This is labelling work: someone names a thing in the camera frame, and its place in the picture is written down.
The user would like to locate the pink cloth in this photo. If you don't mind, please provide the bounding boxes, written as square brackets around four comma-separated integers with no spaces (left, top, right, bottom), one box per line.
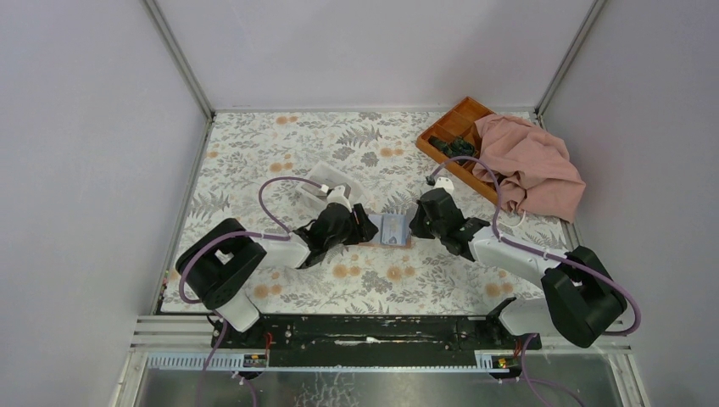
[472,114,586,223]

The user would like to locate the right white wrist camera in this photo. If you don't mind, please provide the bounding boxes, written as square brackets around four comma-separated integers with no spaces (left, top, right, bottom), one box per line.
[426,176,454,195]

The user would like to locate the tan leather card holder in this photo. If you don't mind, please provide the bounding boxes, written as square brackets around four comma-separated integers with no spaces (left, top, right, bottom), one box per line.
[362,214,411,248]

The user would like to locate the silver VIP credit card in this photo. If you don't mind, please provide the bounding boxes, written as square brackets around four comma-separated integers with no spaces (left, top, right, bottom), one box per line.
[380,214,407,246]

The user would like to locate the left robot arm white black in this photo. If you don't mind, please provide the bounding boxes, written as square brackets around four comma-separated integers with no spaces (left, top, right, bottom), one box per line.
[176,203,379,348]

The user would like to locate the dark green items in tray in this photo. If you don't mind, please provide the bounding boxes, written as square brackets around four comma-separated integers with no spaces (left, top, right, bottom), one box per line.
[428,136,477,165]

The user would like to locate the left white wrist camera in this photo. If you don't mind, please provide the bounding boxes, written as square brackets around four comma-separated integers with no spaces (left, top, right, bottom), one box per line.
[320,184,352,210]

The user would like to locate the floral table mat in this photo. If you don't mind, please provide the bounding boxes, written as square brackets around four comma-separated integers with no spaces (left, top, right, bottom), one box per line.
[178,112,542,315]

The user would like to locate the purple cable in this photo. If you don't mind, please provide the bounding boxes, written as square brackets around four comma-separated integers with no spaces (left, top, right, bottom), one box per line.
[178,176,332,407]
[426,156,643,407]

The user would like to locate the white plastic card box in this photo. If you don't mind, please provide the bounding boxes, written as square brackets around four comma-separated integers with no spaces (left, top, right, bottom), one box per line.
[296,161,372,210]

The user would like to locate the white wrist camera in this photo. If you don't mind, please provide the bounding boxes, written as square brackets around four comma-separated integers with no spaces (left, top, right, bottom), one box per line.
[320,184,352,210]
[426,176,454,195]

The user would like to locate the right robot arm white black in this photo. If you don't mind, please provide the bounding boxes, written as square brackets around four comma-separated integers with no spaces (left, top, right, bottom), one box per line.
[410,188,627,349]

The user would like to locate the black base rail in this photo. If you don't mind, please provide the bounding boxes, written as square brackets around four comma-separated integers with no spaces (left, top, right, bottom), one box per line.
[211,314,527,368]

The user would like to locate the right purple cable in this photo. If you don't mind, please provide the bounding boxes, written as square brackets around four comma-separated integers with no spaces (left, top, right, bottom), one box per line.
[426,156,643,407]

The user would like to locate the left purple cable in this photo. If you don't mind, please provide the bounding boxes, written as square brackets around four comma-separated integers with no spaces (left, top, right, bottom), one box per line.
[178,176,332,407]

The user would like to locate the orange wooden tray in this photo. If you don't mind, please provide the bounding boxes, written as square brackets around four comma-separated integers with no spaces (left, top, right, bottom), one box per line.
[415,97,498,204]

